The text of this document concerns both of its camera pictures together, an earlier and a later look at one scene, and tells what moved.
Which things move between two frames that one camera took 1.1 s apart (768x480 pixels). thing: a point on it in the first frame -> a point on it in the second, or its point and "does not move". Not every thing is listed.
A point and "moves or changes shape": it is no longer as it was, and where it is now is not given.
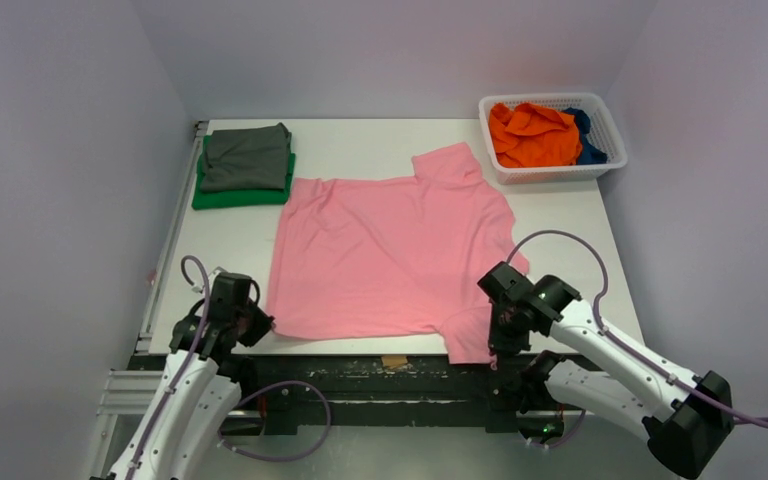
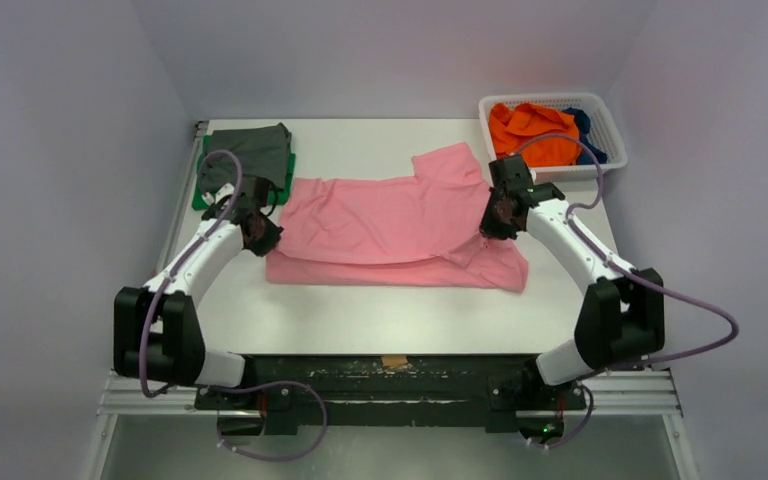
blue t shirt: x=589 y=154 does not move
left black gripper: x=261 y=326 -> x=268 y=242
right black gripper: x=504 y=332 -> x=495 y=225
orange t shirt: x=527 y=136 does not move
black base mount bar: x=286 y=394 does not move
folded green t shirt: x=210 y=199 does not move
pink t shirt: x=394 y=253 moves or changes shape
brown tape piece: x=393 y=361 does not move
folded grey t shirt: x=247 y=159 does not move
